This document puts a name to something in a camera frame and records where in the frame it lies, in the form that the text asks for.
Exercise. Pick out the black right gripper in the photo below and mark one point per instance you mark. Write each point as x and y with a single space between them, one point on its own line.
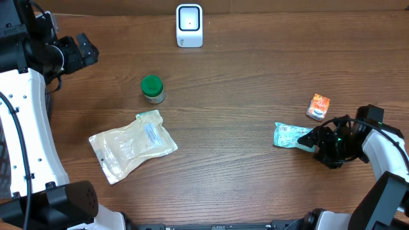
319 137

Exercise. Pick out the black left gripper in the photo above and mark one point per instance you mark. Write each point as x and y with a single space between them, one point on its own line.
78 59

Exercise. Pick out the teal snack pack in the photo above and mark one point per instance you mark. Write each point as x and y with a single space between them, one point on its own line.
286 136

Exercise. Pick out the small orange juice carton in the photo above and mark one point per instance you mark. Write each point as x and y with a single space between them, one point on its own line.
318 107

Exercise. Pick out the green lid jar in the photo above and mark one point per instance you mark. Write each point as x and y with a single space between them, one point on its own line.
153 89

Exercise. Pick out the clear beige pouch bag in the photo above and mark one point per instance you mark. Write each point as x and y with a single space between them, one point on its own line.
121 150

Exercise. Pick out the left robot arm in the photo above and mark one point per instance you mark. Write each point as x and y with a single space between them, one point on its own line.
31 57

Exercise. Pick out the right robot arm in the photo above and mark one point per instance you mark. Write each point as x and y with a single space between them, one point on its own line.
382 146

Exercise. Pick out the white barcode scanner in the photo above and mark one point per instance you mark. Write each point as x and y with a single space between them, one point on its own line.
189 25

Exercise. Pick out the dark plastic mesh basket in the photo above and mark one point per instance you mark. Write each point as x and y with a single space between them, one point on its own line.
5 169

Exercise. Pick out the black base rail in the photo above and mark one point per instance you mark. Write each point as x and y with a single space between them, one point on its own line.
274 225

